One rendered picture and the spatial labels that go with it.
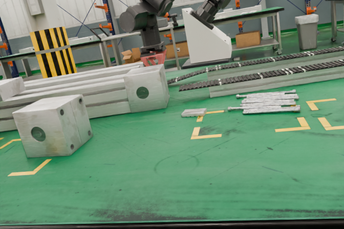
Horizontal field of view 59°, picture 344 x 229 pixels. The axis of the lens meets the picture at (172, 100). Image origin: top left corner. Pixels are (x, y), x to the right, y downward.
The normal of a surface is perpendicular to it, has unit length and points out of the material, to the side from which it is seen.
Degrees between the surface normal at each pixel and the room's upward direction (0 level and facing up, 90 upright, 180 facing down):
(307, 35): 94
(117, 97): 90
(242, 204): 0
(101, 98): 90
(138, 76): 90
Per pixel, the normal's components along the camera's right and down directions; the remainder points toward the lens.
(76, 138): 0.95, -0.10
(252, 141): -0.18, -0.95
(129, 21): -0.52, 0.33
